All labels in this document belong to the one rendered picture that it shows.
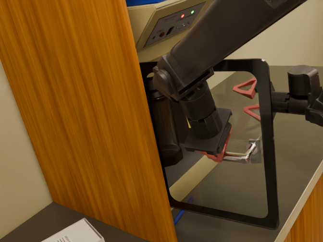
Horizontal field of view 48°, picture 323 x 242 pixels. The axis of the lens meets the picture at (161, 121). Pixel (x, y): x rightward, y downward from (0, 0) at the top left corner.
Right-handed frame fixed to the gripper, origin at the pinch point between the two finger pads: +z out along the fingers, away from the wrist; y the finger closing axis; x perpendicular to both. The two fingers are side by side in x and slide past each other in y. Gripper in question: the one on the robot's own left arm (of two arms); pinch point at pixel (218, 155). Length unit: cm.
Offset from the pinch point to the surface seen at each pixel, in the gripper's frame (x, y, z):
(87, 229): -36.0, 18.1, 17.6
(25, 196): -66, 14, 19
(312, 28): -31, -243, 153
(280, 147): 0, -35, 44
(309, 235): 11, -14, 64
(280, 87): -14, -86, 68
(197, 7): -12.2, -31.0, -15.1
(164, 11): -12.1, -17.9, -23.3
